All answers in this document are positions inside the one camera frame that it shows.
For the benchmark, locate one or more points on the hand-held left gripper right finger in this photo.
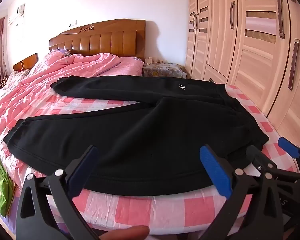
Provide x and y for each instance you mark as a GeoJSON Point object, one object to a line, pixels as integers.
{"type": "Point", "coordinates": [215, 170]}

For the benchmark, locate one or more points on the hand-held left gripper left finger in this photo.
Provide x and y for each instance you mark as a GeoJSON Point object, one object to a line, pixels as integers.
{"type": "Point", "coordinates": [83, 170]}

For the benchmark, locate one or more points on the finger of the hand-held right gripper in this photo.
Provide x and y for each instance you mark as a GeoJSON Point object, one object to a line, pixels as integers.
{"type": "Point", "coordinates": [256, 156]}
{"type": "Point", "coordinates": [288, 147]}

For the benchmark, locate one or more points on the black pants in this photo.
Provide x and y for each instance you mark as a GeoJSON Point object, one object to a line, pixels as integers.
{"type": "Point", "coordinates": [140, 135]}

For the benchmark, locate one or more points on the person's left hand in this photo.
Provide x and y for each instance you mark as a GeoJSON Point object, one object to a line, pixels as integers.
{"type": "Point", "coordinates": [130, 233]}

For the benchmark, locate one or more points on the pink checkered bed cover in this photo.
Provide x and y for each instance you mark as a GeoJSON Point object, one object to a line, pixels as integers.
{"type": "Point", "coordinates": [140, 210]}

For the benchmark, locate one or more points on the green cartoon printed cloth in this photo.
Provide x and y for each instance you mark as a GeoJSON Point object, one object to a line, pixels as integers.
{"type": "Point", "coordinates": [0, 185]}

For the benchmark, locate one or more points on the pink quilt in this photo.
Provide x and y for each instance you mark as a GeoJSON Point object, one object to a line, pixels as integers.
{"type": "Point", "coordinates": [65, 75]}

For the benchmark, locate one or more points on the light wooden wardrobe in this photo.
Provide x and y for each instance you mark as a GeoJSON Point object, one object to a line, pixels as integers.
{"type": "Point", "coordinates": [252, 42]}

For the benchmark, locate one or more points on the nightstand with floral cloth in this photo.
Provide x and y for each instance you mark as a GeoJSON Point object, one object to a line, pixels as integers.
{"type": "Point", "coordinates": [165, 70]}

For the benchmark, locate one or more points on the dark floral cloth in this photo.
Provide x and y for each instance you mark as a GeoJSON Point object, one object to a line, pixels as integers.
{"type": "Point", "coordinates": [8, 78]}

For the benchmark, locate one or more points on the purple pillow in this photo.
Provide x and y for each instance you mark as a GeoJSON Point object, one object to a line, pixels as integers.
{"type": "Point", "coordinates": [64, 52]}

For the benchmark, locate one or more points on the small wooden headboard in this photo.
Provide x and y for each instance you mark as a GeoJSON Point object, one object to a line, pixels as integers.
{"type": "Point", "coordinates": [27, 63]}

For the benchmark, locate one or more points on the large wooden headboard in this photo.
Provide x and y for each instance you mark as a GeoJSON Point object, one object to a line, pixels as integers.
{"type": "Point", "coordinates": [110, 40]}

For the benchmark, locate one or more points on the white air conditioner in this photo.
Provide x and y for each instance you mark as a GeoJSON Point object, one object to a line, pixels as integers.
{"type": "Point", "coordinates": [16, 15]}

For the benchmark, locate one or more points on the wall socket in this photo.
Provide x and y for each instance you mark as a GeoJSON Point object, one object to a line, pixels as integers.
{"type": "Point", "coordinates": [72, 23]}

